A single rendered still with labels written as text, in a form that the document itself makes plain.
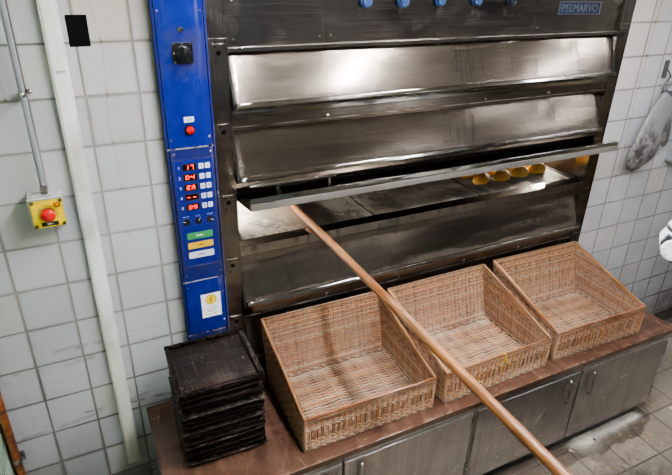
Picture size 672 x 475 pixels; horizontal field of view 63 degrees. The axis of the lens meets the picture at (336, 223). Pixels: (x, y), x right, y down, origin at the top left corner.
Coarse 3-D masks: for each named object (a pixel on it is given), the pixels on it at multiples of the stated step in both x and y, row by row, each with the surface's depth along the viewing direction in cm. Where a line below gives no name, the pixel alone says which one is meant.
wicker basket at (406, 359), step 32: (288, 320) 226; (320, 320) 232; (384, 320) 241; (288, 352) 228; (320, 352) 235; (352, 352) 241; (384, 352) 245; (416, 352) 219; (288, 384) 199; (320, 384) 226; (352, 384) 226; (384, 384) 226; (416, 384) 206; (288, 416) 207; (320, 416) 191; (352, 416) 198; (384, 416) 206
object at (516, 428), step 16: (464, 384) 142; (480, 384) 139; (480, 400) 137; (496, 400) 134; (496, 416) 132; (512, 416) 130; (512, 432) 127; (528, 432) 125; (528, 448) 123; (544, 448) 121; (544, 464) 119; (560, 464) 118
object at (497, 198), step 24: (504, 192) 262; (528, 192) 264; (552, 192) 271; (384, 216) 234; (408, 216) 237; (432, 216) 243; (240, 240) 212; (264, 240) 212; (288, 240) 215; (312, 240) 220
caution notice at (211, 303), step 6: (204, 294) 204; (210, 294) 205; (216, 294) 206; (204, 300) 205; (210, 300) 206; (216, 300) 208; (204, 306) 206; (210, 306) 207; (216, 306) 209; (204, 312) 207; (210, 312) 209; (216, 312) 210
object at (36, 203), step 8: (32, 192) 166; (40, 192) 166; (48, 192) 166; (56, 192) 166; (32, 200) 161; (40, 200) 162; (48, 200) 163; (56, 200) 164; (64, 200) 166; (32, 208) 162; (40, 208) 163; (48, 208) 164; (56, 208) 165; (64, 208) 166; (32, 216) 163; (40, 216) 164; (56, 216) 166; (64, 216) 167; (32, 224) 164; (40, 224) 165; (48, 224) 166; (56, 224) 167; (64, 224) 168
